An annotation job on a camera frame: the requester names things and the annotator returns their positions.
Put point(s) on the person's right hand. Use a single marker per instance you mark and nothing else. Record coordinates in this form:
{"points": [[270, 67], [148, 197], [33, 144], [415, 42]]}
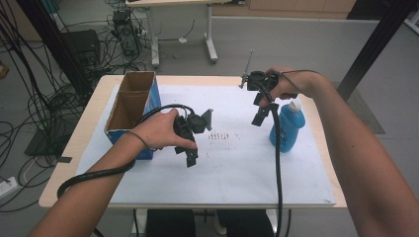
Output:
{"points": [[296, 84]]}

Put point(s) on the black wrist band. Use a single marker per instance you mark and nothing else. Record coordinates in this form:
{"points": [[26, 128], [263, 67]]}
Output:
{"points": [[140, 138]]}

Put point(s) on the white table mat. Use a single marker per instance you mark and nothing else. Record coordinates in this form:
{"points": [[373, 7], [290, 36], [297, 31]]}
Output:
{"points": [[230, 177]]}

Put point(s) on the black equipment case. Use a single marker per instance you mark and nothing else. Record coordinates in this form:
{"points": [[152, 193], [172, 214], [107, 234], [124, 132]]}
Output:
{"points": [[82, 44]]}

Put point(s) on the person's left leg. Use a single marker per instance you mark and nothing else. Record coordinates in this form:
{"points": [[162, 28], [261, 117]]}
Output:
{"points": [[171, 223]]}

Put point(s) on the black metal stand post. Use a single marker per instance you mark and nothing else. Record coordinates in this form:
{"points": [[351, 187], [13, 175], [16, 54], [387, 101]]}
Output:
{"points": [[52, 42], [375, 42]]}

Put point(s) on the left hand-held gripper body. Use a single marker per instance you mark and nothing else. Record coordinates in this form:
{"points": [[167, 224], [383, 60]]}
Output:
{"points": [[198, 123]]}

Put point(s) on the white power strip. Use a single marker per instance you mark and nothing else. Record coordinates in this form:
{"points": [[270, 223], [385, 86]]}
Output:
{"points": [[7, 187]]}

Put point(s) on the person's left hand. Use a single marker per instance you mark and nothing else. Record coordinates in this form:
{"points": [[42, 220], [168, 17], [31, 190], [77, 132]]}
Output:
{"points": [[158, 131]]}

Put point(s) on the black floor mat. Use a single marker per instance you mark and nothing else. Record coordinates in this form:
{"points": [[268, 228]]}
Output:
{"points": [[41, 146]]}

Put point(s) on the white background desk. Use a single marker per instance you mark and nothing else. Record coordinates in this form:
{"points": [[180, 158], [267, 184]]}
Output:
{"points": [[181, 2]]}

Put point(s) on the blue cardboard box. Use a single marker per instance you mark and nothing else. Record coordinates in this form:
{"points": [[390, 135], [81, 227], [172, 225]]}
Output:
{"points": [[131, 102]]}

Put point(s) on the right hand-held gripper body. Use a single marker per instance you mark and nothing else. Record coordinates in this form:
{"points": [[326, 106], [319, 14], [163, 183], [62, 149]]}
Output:
{"points": [[258, 80]]}

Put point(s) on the blue bottle with white cap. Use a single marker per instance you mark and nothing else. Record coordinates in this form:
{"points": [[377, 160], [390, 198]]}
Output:
{"points": [[290, 128]]}

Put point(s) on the person's leg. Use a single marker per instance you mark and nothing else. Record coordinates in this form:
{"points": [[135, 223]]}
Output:
{"points": [[171, 223], [245, 223]]}

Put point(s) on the black tape strip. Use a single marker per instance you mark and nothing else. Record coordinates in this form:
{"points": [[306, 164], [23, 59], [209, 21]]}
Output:
{"points": [[65, 159]]}

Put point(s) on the person's right leg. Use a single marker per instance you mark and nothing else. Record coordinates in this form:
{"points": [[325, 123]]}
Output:
{"points": [[245, 223]]}

